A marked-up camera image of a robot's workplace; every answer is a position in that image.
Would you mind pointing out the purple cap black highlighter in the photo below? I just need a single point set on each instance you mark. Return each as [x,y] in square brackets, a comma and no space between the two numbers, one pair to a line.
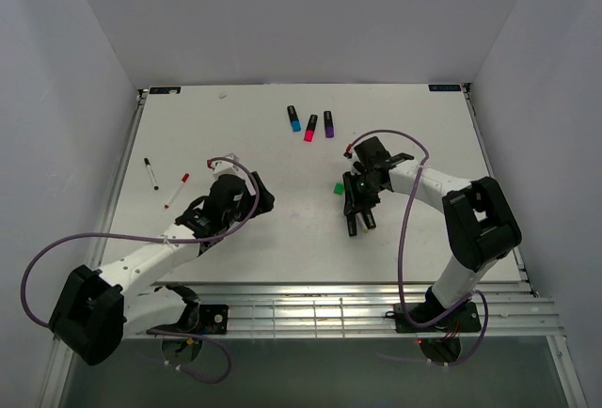
[329,124]

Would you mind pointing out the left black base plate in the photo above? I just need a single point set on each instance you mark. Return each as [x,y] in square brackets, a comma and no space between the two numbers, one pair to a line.
[214,318]

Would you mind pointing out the orange black highlighter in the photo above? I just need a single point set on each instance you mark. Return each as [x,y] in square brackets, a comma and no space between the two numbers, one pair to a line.
[368,220]

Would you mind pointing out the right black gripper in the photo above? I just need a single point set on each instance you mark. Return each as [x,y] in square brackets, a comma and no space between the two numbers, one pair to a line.
[354,202]

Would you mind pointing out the left blue corner label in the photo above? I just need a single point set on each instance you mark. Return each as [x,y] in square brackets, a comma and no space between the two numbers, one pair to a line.
[165,90]

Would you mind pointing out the blue cap black highlighter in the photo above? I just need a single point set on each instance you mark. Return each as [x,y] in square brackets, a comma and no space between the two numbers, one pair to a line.
[293,118]

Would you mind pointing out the black cap white marker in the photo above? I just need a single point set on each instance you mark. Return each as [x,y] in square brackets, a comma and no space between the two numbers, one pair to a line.
[151,175]

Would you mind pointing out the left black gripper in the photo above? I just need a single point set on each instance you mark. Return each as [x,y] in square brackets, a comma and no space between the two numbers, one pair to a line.
[264,203]

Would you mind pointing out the pink cap black highlighter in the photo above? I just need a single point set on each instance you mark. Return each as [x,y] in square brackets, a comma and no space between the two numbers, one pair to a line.
[310,129]

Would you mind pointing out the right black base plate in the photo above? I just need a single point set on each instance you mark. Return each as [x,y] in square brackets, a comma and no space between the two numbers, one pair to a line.
[464,319]

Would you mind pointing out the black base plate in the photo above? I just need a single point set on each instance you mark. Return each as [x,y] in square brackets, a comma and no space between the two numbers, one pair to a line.
[214,318]
[464,319]

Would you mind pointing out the red cap white marker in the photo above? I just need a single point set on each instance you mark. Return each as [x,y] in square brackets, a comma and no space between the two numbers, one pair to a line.
[176,190]

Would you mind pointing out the right blue corner label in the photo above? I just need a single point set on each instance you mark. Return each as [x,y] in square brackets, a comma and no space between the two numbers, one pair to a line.
[444,88]

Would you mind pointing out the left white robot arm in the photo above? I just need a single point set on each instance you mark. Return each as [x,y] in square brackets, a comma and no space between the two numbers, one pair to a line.
[136,267]

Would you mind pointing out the blue corner label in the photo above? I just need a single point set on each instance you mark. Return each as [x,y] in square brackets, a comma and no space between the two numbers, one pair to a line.
[165,90]
[444,88]

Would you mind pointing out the green cap black highlighter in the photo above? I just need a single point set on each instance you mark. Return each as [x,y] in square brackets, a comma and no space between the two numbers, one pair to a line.
[351,225]

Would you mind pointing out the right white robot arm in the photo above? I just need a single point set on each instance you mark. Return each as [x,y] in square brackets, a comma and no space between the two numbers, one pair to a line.
[480,224]

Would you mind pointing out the aluminium frame rail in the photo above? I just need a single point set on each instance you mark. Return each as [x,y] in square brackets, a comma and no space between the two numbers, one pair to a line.
[318,311]

